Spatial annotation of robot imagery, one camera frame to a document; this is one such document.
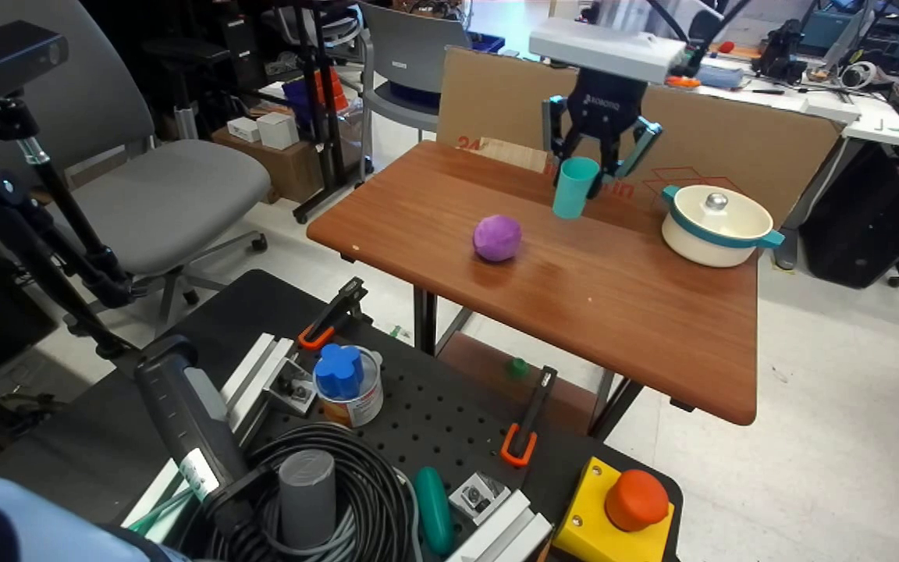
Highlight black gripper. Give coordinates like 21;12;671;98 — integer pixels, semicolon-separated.
539;69;669;201

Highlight teal plastic cup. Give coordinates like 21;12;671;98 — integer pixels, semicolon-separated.
550;152;601;224

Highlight brown cardboard sheet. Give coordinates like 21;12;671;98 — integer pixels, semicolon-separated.
437;44;849;227

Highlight purple ball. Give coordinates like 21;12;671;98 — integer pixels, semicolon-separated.
470;214;526;266

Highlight white pot lid silver knob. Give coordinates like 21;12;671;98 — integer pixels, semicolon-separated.
671;181;776;241

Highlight black table leg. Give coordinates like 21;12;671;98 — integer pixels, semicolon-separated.
412;287;440;357
587;375;645;442

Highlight white desk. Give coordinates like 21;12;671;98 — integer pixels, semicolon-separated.
693;57;899;149

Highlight black metal stand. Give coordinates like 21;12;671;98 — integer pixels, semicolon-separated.
290;0;372;227

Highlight black case under desk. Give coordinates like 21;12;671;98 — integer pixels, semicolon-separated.
800;137;899;292

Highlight cardboard box with white packs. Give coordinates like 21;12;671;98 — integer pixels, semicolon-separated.
208;107;331;206

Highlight yellow box orange stop button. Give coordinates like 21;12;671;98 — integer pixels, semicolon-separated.
551;452;677;562

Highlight aluminium extrusion bar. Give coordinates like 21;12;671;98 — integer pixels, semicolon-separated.
445;471;557;562
223;330;301;442

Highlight grey office chair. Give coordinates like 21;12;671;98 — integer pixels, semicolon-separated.
0;0;275;316

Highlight grey cylinder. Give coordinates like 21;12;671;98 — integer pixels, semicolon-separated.
275;446;339;553

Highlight light blue cloth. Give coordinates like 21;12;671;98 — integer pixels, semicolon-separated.
0;474;178;562

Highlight white pot teal handles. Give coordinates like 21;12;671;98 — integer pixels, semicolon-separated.
658;181;786;271

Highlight grey chair with metal frame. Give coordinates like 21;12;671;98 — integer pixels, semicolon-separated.
360;0;475;137

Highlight black clamp orange handle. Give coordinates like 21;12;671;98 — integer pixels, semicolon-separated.
497;367;559;471
292;274;372;354

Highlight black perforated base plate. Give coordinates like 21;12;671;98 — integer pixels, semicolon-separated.
0;266;686;562

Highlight teal tool handle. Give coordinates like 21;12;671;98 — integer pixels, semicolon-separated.
412;465;456;559

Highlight black coiled cable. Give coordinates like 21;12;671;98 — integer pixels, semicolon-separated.
202;423;419;562

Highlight black rectangular post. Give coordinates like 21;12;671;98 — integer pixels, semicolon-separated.
135;351;257;506

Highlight black camera tripod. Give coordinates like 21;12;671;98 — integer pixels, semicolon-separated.
0;90;143;363

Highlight black depth camera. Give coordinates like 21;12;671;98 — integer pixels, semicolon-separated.
0;20;72;119

